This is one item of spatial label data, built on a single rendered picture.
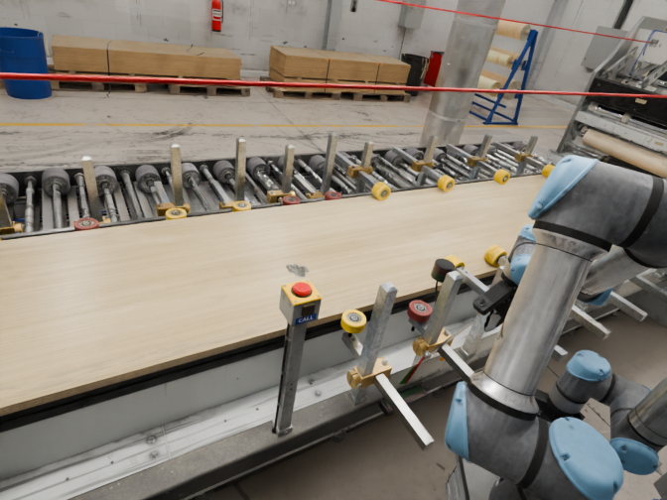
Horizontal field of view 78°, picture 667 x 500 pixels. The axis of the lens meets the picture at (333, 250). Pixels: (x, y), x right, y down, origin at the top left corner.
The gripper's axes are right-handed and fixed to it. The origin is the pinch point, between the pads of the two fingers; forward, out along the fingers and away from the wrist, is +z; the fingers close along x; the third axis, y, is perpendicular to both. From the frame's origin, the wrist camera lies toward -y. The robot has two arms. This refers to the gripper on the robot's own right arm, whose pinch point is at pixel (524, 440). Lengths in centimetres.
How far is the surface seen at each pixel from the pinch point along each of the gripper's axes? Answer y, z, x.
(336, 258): -84, -7, -14
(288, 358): -36, -19, -57
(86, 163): -145, -26, -92
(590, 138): -147, -23, 250
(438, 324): -35.7, -13.2, -5.4
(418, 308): -48.5, -7.9, -1.3
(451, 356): -29.7, -3.4, -1.4
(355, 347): -47, 0, -26
